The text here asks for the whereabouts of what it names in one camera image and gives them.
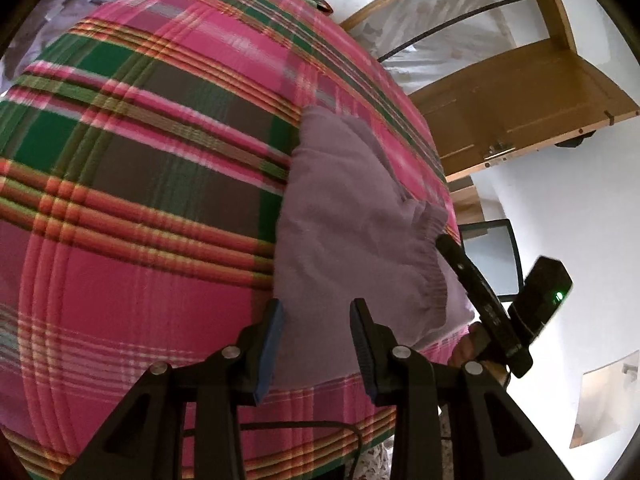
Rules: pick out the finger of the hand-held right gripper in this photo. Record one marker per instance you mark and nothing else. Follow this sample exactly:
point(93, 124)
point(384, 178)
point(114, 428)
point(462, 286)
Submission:
point(460, 262)

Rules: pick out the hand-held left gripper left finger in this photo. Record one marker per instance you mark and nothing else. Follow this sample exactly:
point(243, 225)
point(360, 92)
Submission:
point(270, 350)

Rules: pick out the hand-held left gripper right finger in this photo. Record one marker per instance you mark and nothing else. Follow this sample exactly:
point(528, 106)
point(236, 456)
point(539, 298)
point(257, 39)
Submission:
point(362, 350)

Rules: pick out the purple fleece pants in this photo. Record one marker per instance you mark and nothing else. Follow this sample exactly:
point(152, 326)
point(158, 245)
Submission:
point(350, 220)

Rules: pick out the person's right hand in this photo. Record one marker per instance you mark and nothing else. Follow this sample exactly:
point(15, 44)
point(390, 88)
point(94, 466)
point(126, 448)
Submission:
point(465, 347)

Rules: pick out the black mesh chair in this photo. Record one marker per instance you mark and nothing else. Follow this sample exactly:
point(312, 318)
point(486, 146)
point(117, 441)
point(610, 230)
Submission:
point(490, 255)

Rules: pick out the wooden board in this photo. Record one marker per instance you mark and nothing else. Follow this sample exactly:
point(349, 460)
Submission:
point(465, 200)

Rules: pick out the person's floral garment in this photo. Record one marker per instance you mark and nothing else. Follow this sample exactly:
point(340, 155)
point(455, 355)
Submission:
point(372, 462)

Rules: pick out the dark hanging bag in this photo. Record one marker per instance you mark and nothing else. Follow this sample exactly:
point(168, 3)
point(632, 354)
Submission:
point(575, 139)

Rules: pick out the wooden door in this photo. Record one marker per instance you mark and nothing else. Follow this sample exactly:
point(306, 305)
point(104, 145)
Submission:
point(525, 100)

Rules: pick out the doorway with plastic curtain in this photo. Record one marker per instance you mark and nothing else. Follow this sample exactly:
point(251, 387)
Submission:
point(450, 25)

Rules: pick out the plaid bed sheet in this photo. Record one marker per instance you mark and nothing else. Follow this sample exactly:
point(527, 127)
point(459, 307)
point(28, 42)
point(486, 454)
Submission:
point(125, 160)

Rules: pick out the red storage box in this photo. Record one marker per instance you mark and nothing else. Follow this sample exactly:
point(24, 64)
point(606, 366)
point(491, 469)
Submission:
point(324, 4)

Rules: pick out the lilac bedding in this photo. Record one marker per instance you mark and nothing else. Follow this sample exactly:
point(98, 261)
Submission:
point(45, 35)

